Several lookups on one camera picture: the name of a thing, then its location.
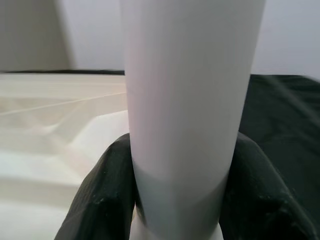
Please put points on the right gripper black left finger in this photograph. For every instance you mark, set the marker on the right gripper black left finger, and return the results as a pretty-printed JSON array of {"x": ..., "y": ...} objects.
[{"x": 105, "y": 207}]

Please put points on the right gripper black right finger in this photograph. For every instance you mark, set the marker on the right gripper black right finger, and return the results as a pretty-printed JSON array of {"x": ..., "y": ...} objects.
[{"x": 260, "y": 212}]

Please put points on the white plastic table top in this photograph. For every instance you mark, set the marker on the white plastic table top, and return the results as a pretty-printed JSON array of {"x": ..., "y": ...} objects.
[{"x": 50, "y": 150}]

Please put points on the white plastic table leg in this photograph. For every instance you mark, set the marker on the white plastic table leg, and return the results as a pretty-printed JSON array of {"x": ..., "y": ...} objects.
[{"x": 187, "y": 87}]

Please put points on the black tablecloth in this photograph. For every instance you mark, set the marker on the black tablecloth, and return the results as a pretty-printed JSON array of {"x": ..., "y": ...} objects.
[{"x": 287, "y": 112}]

